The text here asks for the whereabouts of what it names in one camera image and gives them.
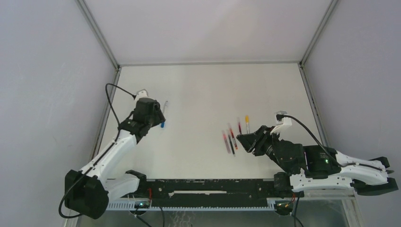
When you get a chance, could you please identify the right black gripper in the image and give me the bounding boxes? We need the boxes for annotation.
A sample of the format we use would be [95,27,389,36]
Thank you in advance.
[235,126,279,165]

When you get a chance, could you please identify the blue capped white marker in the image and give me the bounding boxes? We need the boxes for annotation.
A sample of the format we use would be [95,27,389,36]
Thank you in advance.
[160,101,169,128]

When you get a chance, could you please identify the black gel pen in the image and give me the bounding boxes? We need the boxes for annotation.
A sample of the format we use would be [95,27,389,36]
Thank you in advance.
[227,130,235,157]

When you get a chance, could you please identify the dark red gel pen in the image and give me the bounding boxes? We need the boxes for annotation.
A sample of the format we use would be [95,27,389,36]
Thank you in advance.
[227,123,238,149]

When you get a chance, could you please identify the pink gel pen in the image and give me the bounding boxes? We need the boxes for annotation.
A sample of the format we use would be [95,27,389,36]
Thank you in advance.
[222,131,231,154]

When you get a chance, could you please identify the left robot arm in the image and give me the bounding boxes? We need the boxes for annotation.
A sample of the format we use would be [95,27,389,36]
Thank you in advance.
[58,97,166,219]

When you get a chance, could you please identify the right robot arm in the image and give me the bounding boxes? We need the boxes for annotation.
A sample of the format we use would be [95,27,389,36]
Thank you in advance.
[236,125,399,197]

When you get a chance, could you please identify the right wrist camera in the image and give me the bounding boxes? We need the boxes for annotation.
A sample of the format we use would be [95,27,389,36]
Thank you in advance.
[270,111,292,135]

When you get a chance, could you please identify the aluminium frame right post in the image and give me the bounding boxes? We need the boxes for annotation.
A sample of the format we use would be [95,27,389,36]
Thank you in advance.
[297,0,340,145]

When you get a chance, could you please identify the aluminium frame post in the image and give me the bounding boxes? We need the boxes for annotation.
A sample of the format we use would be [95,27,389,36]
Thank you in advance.
[297,0,340,145]
[75,0,122,139]

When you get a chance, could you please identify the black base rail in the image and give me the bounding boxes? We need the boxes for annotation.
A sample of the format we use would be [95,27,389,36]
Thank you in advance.
[138,178,305,208]

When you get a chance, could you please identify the aluminium frame back rail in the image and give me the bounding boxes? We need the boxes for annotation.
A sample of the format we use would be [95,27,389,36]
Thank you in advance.
[119,60,300,68]

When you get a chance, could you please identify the white cable tray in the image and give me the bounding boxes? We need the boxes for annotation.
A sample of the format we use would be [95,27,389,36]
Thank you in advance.
[106,200,276,211]

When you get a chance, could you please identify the aluminium frame left post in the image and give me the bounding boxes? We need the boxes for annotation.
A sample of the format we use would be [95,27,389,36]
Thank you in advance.
[75,0,122,139]

